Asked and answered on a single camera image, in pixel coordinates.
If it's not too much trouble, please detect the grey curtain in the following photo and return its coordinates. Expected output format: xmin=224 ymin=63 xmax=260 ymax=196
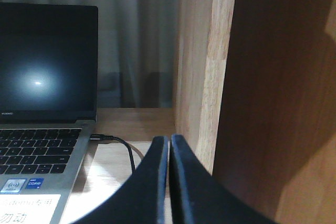
xmin=1 ymin=0 xmax=178 ymax=108

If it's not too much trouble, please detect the wooden shelf unit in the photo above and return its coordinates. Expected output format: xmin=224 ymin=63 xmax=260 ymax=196
xmin=96 ymin=0 xmax=336 ymax=224

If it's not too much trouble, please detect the grey laptop computer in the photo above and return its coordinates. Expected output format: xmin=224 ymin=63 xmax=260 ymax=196
xmin=1 ymin=3 xmax=98 ymax=223

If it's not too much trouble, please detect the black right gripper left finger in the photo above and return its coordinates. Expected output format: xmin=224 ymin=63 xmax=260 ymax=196
xmin=75 ymin=136 xmax=169 ymax=223

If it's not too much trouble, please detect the black laptop cable right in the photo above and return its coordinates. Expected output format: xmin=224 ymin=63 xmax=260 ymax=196
xmin=89 ymin=134 xmax=144 ymax=170

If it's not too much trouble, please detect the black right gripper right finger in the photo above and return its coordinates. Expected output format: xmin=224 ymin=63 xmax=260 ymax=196
xmin=170 ymin=134 xmax=273 ymax=223

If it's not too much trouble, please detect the white sticker right palmrest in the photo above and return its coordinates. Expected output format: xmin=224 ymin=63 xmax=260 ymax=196
xmin=1 ymin=194 xmax=60 ymax=224

